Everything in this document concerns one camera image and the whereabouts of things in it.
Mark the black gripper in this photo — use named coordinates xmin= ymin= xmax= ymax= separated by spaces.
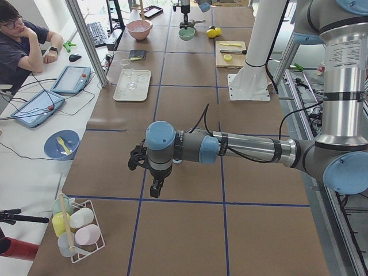
xmin=128 ymin=139 xmax=172 ymax=198
xmin=172 ymin=0 xmax=190 ymax=29

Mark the steel ice scoop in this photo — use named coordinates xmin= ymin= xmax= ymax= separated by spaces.
xmin=179 ymin=20 xmax=206 ymax=28

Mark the light green bowl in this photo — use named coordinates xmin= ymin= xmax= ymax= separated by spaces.
xmin=178 ymin=27 xmax=196 ymax=41

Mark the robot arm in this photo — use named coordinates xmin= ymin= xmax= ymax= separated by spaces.
xmin=128 ymin=1 xmax=367 ymax=197
xmin=172 ymin=0 xmax=212 ymax=29

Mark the pink bowl of ice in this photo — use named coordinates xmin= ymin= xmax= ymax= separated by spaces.
xmin=126 ymin=20 xmax=153 ymax=40

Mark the blue bowl with fork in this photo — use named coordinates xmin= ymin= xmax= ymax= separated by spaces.
xmin=44 ymin=129 xmax=80 ymax=161

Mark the yellow lemon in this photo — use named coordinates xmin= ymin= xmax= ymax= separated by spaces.
xmin=206 ymin=29 xmax=217 ymax=39
xmin=215 ymin=27 xmax=222 ymax=36

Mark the yellow plastic knife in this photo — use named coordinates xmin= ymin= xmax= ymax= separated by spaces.
xmin=219 ymin=42 xmax=242 ymax=47

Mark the halved lemon slice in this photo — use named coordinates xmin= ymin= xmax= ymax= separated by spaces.
xmin=223 ymin=54 xmax=232 ymax=62

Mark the wooden cutting board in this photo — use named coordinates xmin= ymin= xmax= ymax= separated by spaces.
xmin=215 ymin=41 xmax=247 ymax=68

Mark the cream bear serving tray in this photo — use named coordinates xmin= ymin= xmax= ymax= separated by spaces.
xmin=113 ymin=70 xmax=151 ymax=102

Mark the clear wine glass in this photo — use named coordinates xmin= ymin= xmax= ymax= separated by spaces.
xmin=120 ymin=58 xmax=137 ymax=90

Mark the white cup in rack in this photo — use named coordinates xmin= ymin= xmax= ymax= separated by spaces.
xmin=69 ymin=208 xmax=94 ymax=229

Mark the black keyboard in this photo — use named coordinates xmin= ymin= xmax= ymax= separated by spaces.
xmin=87 ymin=22 xmax=109 ymax=48

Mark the blue teach pendant far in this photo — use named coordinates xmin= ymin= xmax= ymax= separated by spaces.
xmin=51 ymin=66 xmax=91 ymax=95

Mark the blue teach pendant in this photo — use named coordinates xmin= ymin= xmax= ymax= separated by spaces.
xmin=11 ymin=89 xmax=65 ymax=128
xmin=51 ymin=66 xmax=91 ymax=95

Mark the blue teach pendant near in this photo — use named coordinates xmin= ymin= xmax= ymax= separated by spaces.
xmin=11 ymin=89 xmax=65 ymax=128

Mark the black computer mouse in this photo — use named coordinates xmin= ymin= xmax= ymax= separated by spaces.
xmin=68 ymin=53 xmax=82 ymax=62

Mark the seated person in grey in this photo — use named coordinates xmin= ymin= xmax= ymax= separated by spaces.
xmin=1 ymin=1 xmax=64 ymax=95

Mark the white wire cup rack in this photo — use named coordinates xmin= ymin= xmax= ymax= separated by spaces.
xmin=52 ymin=193 xmax=105 ymax=263

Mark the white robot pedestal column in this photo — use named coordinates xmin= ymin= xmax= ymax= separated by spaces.
xmin=243 ymin=0 xmax=290 ymax=68

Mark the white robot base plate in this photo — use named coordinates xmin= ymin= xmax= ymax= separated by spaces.
xmin=227 ymin=73 xmax=271 ymax=101

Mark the aluminium frame post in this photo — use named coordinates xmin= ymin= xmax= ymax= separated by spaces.
xmin=66 ymin=0 xmax=109 ymax=87

